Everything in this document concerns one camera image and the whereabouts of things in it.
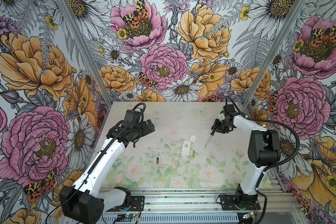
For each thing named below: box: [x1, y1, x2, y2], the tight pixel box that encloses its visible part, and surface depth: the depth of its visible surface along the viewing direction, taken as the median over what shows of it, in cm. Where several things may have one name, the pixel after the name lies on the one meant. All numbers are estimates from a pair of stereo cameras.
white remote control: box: [180, 139, 192, 160], surface depth 96 cm
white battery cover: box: [189, 134, 197, 143], surface depth 103 cm
